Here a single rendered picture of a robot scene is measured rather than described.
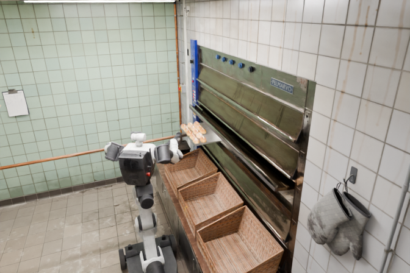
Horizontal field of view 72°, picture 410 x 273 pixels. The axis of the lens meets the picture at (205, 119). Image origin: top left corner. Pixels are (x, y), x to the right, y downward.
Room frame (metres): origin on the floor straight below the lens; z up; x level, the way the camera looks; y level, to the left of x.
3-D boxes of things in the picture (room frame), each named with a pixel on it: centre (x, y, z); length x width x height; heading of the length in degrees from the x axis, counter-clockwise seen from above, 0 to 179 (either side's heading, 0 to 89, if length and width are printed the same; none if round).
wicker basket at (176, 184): (2.85, 0.19, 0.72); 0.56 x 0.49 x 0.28; 21
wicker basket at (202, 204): (2.28, -0.03, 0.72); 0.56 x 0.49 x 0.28; 19
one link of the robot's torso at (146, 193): (2.07, 0.54, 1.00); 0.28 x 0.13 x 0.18; 21
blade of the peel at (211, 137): (2.90, 0.04, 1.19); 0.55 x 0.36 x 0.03; 22
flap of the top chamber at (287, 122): (2.40, -0.27, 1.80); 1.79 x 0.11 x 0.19; 20
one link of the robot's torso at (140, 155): (2.10, 0.57, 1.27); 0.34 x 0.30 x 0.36; 83
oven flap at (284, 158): (2.40, -0.27, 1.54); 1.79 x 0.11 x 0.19; 20
